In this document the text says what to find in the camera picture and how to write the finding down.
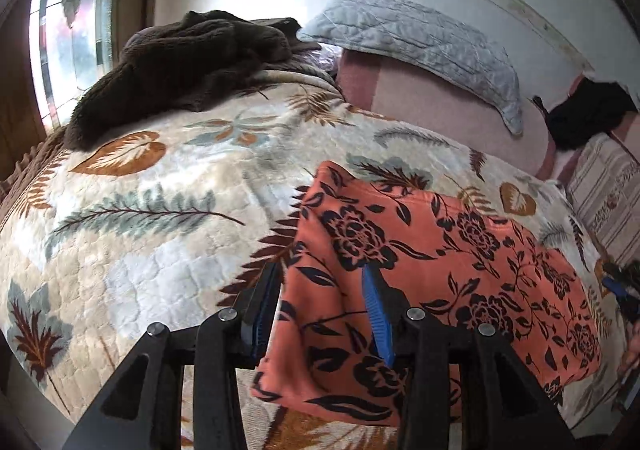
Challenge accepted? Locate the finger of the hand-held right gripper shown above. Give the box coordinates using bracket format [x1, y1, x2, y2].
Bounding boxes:
[601, 260, 640, 327]

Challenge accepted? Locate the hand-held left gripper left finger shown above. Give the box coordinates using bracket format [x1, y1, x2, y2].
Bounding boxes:
[62, 261, 282, 450]

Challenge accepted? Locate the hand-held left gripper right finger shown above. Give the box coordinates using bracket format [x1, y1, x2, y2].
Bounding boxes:
[361, 264, 577, 450]

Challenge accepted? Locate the orange floral print garment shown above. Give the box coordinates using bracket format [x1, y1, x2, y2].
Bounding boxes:
[250, 160, 604, 429]

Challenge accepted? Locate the person's right hand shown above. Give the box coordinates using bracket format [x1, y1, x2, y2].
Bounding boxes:
[617, 330, 640, 377]

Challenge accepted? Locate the striped floral sofa cushion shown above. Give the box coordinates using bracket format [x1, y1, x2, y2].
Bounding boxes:
[566, 134, 640, 271]

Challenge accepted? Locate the cream leaf print blanket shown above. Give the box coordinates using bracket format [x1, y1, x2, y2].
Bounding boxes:
[0, 67, 632, 450]

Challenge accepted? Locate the black garment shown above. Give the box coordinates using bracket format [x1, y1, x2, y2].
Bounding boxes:
[532, 78, 640, 151]

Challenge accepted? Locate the dark brown fleece garment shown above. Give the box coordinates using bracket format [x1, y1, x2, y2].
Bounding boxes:
[62, 10, 322, 151]

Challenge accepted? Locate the grey quilted pillow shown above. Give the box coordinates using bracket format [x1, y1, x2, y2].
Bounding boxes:
[297, 0, 525, 137]

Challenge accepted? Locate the wooden stained glass door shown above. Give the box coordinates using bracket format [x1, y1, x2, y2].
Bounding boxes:
[0, 0, 167, 191]

